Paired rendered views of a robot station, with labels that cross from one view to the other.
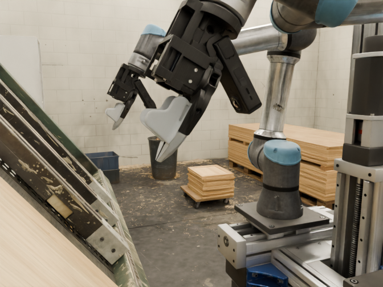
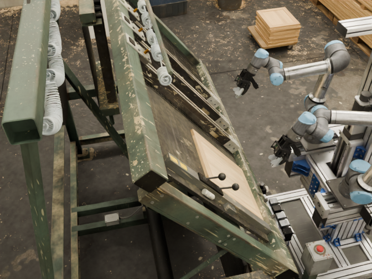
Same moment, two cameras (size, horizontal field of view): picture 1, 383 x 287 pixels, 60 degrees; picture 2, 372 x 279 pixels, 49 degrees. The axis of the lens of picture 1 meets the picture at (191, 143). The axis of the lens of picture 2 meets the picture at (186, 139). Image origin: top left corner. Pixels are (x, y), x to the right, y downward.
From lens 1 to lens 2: 1.90 m
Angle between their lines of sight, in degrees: 35
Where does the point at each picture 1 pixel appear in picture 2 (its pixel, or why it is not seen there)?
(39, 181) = (207, 127)
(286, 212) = (315, 141)
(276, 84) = (324, 77)
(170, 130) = (276, 163)
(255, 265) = (297, 160)
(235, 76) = (295, 150)
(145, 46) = (257, 63)
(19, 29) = not seen: outside the picture
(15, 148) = (199, 116)
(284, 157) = not seen: hidden behind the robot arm
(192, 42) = (284, 145)
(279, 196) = not seen: hidden behind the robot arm
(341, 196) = (339, 144)
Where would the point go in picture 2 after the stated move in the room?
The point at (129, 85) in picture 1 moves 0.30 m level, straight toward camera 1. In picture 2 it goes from (246, 79) to (254, 109)
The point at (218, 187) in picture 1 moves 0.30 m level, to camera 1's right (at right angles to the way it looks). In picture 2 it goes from (283, 36) to (306, 37)
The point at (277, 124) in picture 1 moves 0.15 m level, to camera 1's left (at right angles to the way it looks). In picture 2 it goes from (321, 96) to (298, 94)
